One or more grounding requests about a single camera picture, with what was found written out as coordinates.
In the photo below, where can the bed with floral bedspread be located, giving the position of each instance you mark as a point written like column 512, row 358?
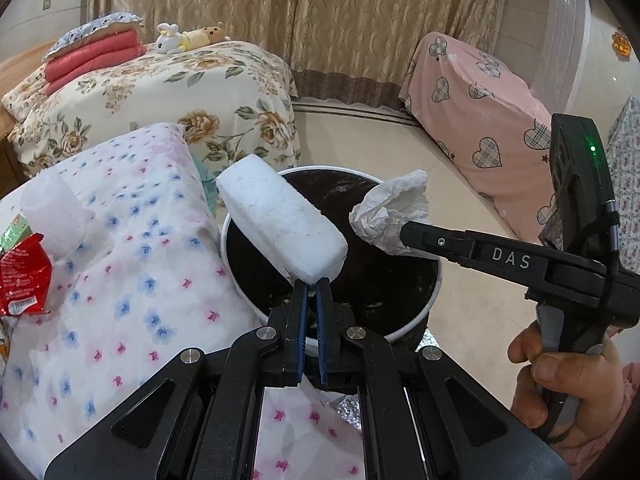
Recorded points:
column 150, row 85

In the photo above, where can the beige patterned curtain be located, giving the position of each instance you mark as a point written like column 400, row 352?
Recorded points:
column 325, row 25

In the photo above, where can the wooden nightstand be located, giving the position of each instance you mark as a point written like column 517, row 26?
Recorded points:
column 10, row 160

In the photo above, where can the white foam block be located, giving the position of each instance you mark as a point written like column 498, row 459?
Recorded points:
column 280, row 215

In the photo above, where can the white sheer curtain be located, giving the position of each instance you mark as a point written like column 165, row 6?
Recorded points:
column 560, row 35

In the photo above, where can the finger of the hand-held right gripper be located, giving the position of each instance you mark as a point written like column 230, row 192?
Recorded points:
column 480, row 255

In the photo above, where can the wooden headboard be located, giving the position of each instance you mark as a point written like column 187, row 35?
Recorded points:
column 20, row 62

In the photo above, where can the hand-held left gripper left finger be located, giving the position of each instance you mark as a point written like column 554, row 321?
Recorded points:
column 301, row 340

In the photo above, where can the white rabbit plush toy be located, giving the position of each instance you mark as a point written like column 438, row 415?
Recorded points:
column 169, row 40

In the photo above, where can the silver foil sheet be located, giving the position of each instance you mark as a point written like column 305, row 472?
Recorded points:
column 346, row 410

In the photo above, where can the white bin with black bag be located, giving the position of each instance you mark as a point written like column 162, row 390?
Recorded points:
column 380, row 280

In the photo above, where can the yellow bear plush toy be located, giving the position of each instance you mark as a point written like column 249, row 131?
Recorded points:
column 205, row 35

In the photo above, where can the person's right hand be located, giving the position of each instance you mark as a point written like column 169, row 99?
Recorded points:
column 575, row 375

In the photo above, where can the folded pink blanket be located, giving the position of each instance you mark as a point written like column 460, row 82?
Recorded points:
column 90, row 57

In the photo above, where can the dotted pillow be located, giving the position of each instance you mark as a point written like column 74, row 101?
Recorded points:
column 85, row 32

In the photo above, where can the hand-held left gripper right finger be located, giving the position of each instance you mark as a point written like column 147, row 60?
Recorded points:
column 321, row 350

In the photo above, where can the white plastic cup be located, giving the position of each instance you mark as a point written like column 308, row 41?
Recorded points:
column 52, row 215

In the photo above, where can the orange wall decoration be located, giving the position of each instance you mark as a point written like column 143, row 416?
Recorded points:
column 621, row 42

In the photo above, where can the red snack wrapper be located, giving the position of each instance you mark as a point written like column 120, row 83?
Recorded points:
column 22, row 280

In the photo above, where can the white flower print blanket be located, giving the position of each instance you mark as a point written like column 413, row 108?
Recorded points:
column 140, row 260

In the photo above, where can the teal cloth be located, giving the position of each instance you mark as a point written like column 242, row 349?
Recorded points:
column 207, row 180

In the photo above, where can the white tissue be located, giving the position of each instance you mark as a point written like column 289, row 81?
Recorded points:
column 390, row 210

